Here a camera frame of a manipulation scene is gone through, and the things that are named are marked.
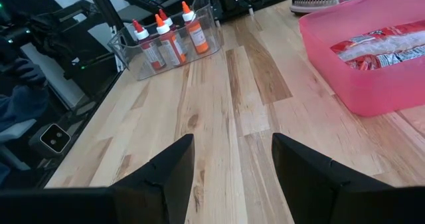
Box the clear plastic bin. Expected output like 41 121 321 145
108 0 222 81

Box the person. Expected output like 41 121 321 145
0 57 50 188

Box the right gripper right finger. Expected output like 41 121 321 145
272 133 391 224

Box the black aluminium table frame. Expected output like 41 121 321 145
82 0 293 31

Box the orange food colouring bottle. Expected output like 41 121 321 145
181 1 210 55

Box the dark red food colouring bottle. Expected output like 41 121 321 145
131 19 167 70

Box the orange-red food colouring bottle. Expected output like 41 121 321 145
154 13 187 67

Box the pink translucent plastic bin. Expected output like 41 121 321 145
297 0 425 118

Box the small table-level camera box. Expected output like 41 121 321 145
28 122 72 158

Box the red snack package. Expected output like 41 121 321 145
330 20 425 71

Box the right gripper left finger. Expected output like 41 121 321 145
111 134 195 224

